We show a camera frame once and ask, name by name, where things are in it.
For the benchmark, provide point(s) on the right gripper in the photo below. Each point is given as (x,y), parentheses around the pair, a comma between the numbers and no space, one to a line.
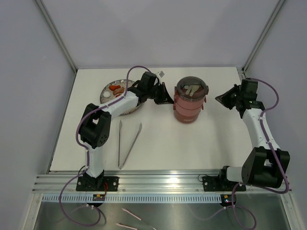
(223,98)

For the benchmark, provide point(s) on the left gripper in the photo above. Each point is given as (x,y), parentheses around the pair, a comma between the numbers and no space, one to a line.
(165,97)

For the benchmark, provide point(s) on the dark red lunch container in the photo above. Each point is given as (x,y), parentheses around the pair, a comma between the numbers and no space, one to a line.
(185,119)

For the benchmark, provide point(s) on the grey glass pot lid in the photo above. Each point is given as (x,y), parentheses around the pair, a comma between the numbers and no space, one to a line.
(191,80)

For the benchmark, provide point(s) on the pink lunch container with handle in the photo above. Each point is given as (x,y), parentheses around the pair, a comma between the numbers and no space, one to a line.
(188,104)

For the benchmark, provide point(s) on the metal tongs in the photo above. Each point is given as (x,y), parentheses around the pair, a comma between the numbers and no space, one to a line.
(122,160)

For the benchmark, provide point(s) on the orange fried chicken piece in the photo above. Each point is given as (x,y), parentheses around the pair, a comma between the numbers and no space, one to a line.
(114,87)

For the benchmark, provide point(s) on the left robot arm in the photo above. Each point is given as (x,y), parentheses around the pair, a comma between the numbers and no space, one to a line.
(94,127)

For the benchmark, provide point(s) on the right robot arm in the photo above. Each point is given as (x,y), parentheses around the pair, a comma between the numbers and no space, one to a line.
(266,165)

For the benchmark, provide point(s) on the speckled ceramic plate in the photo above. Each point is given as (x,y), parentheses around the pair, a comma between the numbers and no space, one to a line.
(122,83)

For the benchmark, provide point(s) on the pink stick upper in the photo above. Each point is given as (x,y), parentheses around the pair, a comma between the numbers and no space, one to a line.
(130,213)

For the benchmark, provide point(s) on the pink stick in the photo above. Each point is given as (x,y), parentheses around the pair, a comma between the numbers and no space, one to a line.
(125,226)
(130,213)

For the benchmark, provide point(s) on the pink stick lower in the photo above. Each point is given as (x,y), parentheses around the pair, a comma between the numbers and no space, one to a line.
(125,226)

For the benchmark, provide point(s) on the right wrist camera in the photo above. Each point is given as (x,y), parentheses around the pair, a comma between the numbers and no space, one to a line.
(249,86)

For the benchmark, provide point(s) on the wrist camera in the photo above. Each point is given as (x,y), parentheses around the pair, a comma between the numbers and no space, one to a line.
(249,86)
(150,80)

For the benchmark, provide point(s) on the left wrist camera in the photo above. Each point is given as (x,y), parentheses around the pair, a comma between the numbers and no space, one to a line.
(150,80)

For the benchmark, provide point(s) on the right aluminium post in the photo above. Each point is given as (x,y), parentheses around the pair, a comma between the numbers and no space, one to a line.
(264,33)

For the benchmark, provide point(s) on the aluminium post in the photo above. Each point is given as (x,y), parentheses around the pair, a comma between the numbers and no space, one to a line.
(264,33)
(54,31)

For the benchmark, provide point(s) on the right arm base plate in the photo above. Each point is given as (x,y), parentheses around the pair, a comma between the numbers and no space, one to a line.
(217,184)

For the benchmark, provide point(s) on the aluminium front rail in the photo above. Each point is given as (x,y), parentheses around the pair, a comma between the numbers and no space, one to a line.
(133,181)

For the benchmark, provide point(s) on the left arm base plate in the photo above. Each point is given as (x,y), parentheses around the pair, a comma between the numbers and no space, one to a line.
(112,183)

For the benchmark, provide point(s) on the white slotted cable duct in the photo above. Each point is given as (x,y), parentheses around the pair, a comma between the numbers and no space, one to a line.
(134,198)

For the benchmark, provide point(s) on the left aluminium post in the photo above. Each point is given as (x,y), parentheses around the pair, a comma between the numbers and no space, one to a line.
(54,31)

